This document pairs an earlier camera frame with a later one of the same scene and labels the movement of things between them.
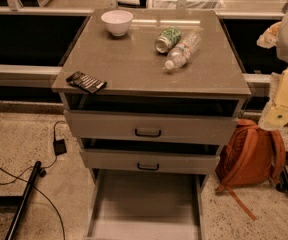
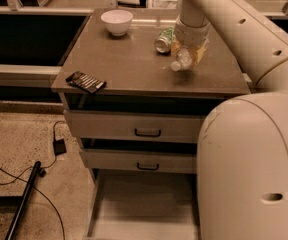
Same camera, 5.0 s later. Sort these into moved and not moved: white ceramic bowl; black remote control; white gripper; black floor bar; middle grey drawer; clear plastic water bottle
Moved: clear plastic water bottle; white gripper
Not moved: black floor bar; middle grey drawer; black remote control; white ceramic bowl
